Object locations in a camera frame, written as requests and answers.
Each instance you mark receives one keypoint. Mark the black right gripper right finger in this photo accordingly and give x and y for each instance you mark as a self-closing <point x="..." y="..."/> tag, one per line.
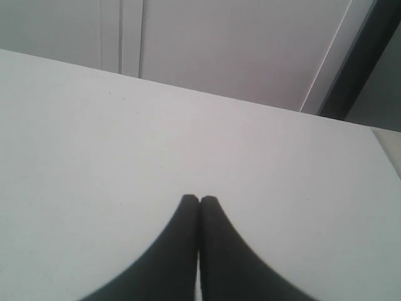
<point x="229" y="269"/>

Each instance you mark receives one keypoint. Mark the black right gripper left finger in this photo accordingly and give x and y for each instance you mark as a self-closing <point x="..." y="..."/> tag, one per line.
<point x="167" y="270"/>

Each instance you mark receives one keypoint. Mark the dark vertical door frame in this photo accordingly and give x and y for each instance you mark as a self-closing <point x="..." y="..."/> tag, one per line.
<point x="369" y="45"/>

